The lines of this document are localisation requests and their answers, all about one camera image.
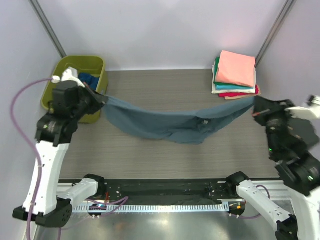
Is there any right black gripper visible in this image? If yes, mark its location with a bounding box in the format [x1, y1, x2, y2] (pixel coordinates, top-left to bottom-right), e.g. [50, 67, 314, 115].
[251, 95, 299, 156]

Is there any olive green plastic basket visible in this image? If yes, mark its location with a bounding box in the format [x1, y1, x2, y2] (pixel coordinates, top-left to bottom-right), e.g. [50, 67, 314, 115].
[40, 55, 108, 124]

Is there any grey-blue t-shirt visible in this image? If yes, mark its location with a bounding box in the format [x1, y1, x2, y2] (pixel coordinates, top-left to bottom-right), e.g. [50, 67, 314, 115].
[103, 97, 254, 145]

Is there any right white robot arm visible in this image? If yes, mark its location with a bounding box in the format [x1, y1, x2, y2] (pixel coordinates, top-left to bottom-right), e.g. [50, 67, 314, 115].
[225, 95, 320, 240]

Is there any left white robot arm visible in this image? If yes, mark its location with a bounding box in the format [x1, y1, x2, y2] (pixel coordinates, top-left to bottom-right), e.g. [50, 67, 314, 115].
[12, 80, 108, 228]

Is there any dark blue t-shirt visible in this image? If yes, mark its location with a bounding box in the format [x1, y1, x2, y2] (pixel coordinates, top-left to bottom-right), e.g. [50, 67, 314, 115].
[78, 72, 100, 90]

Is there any red folded t-shirt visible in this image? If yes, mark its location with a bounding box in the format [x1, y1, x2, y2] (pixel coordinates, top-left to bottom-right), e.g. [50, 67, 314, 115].
[218, 85, 261, 99]

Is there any tan folded t-shirt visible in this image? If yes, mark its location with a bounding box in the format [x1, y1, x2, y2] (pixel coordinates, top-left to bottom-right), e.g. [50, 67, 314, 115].
[224, 85, 261, 100]

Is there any teal folded t-shirt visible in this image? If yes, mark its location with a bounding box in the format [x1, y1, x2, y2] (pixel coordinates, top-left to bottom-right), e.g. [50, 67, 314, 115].
[214, 83, 255, 90]

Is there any pink folded t-shirt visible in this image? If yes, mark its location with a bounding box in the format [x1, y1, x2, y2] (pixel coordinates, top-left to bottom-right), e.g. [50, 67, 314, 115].
[215, 50, 256, 88]

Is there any white folded t-shirt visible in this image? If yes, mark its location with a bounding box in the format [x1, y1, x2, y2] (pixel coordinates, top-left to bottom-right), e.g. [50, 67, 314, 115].
[211, 65, 256, 94]

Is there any green folded t-shirt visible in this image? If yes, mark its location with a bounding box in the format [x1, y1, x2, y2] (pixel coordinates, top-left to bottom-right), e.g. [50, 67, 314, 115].
[212, 56, 220, 82]

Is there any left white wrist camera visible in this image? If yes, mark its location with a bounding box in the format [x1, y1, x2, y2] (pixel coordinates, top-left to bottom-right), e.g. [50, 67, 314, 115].
[51, 67, 86, 88]

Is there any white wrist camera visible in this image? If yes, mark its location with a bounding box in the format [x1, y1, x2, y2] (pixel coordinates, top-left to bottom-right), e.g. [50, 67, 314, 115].
[286, 95, 320, 121]
[51, 67, 86, 88]

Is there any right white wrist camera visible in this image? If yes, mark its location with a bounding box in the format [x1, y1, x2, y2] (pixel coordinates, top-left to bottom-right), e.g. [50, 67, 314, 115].
[286, 95, 320, 121]

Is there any aluminium rail extrusion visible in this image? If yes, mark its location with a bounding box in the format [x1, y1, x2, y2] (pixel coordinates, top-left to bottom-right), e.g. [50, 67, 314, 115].
[56, 181, 293, 201]

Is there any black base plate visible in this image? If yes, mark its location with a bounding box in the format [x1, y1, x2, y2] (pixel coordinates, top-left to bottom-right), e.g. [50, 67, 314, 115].
[105, 178, 242, 206]

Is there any right aluminium frame post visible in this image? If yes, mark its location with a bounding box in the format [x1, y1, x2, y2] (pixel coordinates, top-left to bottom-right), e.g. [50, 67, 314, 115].
[255, 0, 297, 68]

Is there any aluminium frame post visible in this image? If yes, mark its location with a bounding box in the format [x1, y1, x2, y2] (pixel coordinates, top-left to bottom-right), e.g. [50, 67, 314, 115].
[28, 0, 67, 58]
[255, 0, 297, 68]

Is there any white slotted cable duct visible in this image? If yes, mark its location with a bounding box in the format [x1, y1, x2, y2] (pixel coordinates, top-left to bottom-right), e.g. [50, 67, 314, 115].
[73, 202, 230, 214]

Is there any left aluminium frame post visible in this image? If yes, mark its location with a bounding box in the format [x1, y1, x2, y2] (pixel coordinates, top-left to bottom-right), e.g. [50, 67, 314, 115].
[28, 0, 67, 58]

